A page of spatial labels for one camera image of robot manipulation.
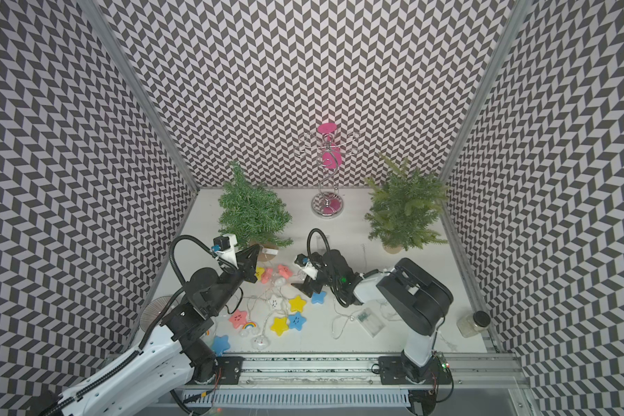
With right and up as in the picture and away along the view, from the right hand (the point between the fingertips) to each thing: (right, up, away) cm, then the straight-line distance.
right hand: (300, 273), depth 89 cm
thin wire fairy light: (+13, -14, -7) cm, 20 cm away
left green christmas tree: (-12, +21, -16) cm, 29 cm away
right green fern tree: (+31, +22, -18) cm, 42 cm away
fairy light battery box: (+23, -15, -6) cm, 28 cm away
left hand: (-11, +11, -15) cm, 22 cm away
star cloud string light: (-8, -10, -6) cm, 15 cm away
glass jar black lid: (+51, -12, -15) cm, 54 cm away
